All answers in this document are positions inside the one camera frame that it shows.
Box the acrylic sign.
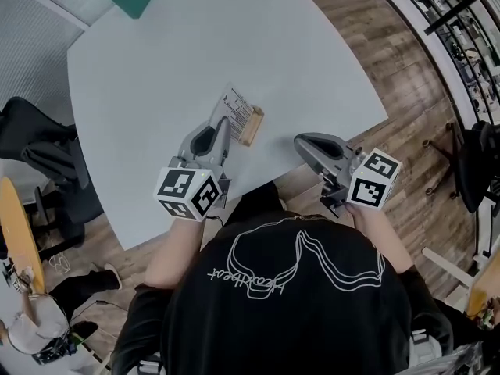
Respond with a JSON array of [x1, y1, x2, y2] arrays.
[[210, 83, 255, 142]]

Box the black printed t-shirt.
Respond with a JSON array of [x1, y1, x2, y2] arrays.
[[111, 181, 500, 375]]

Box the white desk frame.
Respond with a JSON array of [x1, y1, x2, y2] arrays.
[[422, 244, 485, 288]]

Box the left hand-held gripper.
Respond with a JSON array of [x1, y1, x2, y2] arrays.
[[154, 116, 234, 222]]

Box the black high-back office chair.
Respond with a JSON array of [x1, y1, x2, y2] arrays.
[[0, 96, 105, 261]]

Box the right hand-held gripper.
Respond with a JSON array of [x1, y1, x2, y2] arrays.
[[293, 131, 402, 218]]

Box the black metal railing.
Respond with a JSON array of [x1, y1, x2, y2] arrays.
[[366, 0, 500, 124]]

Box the white cable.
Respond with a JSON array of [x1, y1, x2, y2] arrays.
[[48, 254, 71, 273]]

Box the black mesh office chair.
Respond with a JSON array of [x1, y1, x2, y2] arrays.
[[422, 120, 500, 214]]

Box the person's right forearm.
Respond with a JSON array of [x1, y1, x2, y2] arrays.
[[345, 203, 415, 275]]

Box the black steel post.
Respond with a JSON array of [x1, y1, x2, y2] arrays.
[[424, 0, 480, 35]]

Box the round wooden side table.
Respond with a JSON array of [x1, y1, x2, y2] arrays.
[[0, 176, 46, 295]]

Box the person's left forearm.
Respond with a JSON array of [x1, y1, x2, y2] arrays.
[[144, 216, 206, 291]]

